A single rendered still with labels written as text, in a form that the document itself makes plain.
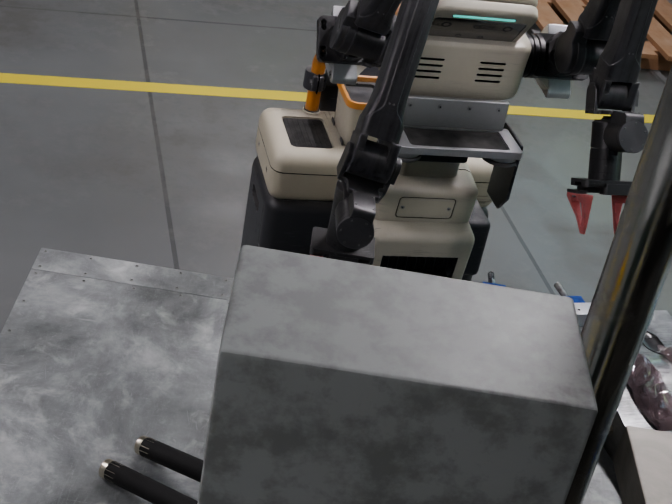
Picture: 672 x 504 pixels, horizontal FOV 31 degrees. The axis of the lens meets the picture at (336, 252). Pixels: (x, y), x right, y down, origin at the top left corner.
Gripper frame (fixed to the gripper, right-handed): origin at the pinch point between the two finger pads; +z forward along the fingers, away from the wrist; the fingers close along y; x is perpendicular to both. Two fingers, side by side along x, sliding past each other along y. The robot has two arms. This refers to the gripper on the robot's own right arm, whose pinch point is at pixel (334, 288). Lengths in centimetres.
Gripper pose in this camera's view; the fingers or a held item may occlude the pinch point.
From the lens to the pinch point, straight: 195.6
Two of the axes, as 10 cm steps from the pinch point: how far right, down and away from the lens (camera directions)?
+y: 9.8, 1.7, 0.5
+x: 0.5, -5.4, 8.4
